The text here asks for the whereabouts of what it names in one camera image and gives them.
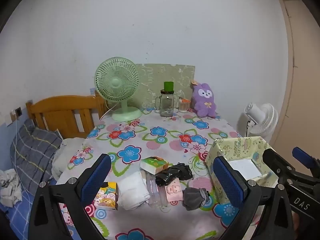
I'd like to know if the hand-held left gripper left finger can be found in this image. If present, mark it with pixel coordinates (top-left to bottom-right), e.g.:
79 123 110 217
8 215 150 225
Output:
28 153 112 240

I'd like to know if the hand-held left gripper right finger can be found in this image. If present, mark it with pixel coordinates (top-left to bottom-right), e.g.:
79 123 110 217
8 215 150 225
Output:
212 156 296 240

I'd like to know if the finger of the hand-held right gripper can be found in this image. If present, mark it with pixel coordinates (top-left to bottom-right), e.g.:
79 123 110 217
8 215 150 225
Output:
292 147 320 180
262 148 299 183

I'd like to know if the cartoon animal tissue pack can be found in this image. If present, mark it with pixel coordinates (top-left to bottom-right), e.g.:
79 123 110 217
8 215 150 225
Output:
94 181 118 210

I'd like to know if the yellow cartoon storage box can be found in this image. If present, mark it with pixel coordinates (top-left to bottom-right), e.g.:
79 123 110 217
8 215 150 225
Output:
205 136 279 203

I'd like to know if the white cloth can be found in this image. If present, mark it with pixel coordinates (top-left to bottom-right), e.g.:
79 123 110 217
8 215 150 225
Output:
0 169 23 207
117 171 150 210

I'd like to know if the grey sock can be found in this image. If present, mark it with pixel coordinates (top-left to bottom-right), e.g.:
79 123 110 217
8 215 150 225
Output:
182 187 210 211

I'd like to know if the black plastic bag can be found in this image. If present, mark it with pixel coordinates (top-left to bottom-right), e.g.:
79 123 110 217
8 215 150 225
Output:
155 162 193 187

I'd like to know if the pink wet wipes pack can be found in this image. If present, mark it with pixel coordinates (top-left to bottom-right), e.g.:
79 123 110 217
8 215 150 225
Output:
164 179 187 202

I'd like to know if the green tissue pack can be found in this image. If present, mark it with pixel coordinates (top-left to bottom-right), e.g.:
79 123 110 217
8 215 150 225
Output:
139 156 170 175

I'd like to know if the clear plastic package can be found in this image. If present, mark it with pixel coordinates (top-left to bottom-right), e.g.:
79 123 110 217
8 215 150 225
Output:
141 170 169 207

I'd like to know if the white standing fan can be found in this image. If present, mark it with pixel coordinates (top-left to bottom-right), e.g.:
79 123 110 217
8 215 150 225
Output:
244 102 278 143

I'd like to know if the grey plaid pillow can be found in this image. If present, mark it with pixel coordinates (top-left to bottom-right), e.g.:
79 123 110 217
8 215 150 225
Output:
10 119 63 195

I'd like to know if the floral tablecloth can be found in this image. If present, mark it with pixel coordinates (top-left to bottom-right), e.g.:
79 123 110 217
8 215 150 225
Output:
56 107 273 240

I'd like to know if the beige door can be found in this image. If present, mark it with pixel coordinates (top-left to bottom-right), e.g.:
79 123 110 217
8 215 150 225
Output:
271 0 320 175

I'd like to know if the blue bed sheet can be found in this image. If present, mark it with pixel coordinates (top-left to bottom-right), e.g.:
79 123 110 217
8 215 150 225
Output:
0 187 38 230

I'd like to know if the wooden bed headboard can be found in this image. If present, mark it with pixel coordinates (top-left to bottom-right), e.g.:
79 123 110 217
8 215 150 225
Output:
26 92 107 139

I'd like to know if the purple plush bunny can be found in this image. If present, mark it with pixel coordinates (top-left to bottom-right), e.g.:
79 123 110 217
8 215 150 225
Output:
191 80 217 118

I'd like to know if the cotton swab container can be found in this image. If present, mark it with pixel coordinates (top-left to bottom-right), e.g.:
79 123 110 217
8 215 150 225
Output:
178 97 191 113

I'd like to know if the crumpled white cloth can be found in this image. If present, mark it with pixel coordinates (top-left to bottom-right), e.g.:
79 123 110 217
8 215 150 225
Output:
0 169 23 207

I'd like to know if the green desk fan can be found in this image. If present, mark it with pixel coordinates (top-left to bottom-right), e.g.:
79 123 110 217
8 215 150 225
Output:
94 57 142 122

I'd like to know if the glass jar with green lid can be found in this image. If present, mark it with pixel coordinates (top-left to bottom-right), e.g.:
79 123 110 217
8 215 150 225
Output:
155 81 177 117

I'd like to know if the green patterned board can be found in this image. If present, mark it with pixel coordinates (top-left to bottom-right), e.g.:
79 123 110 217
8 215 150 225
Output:
135 64 195 110

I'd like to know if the white fan cable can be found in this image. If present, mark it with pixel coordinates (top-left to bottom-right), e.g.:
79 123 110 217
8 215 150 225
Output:
99 104 118 121

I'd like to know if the wall socket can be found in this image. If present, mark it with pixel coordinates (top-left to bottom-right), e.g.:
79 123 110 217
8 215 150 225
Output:
10 107 22 120

